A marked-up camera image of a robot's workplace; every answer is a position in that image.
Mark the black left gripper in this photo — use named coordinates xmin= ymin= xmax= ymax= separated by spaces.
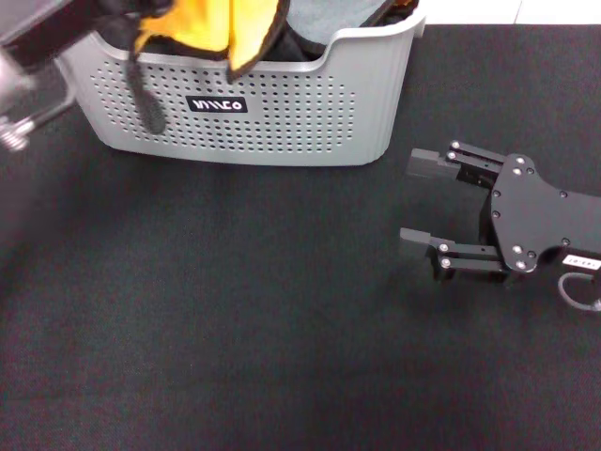
xmin=0 ymin=0 xmax=102 ymax=70

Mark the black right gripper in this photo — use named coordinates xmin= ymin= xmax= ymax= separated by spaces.
xmin=398 ymin=139 xmax=601 ymax=286

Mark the grey and yellow towel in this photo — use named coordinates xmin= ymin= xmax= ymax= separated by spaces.
xmin=125 ymin=0 xmax=293 ymax=136

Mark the grey perforated storage box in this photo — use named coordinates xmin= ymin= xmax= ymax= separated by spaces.
xmin=58 ymin=0 xmax=428 ymax=168

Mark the grey towel with black trim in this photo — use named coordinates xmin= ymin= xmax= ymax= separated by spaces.
xmin=281 ymin=0 xmax=420 ymax=54

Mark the black tablecloth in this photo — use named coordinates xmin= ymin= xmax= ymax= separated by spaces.
xmin=0 ymin=23 xmax=601 ymax=451

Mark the dark charcoal cloth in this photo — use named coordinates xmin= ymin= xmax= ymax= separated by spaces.
xmin=270 ymin=25 xmax=325 ymax=63

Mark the left arm cable with plug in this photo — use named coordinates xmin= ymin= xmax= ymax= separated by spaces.
xmin=0 ymin=91 xmax=77 ymax=152

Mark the arm cable with plug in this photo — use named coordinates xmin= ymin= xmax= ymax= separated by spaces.
xmin=557 ymin=272 xmax=601 ymax=313
xmin=0 ymin=91 xmax=77 ymax=152

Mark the right arm cable with plug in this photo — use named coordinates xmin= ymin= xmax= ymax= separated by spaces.
xmin=557 ymin=272 xmax=601 ymax=313

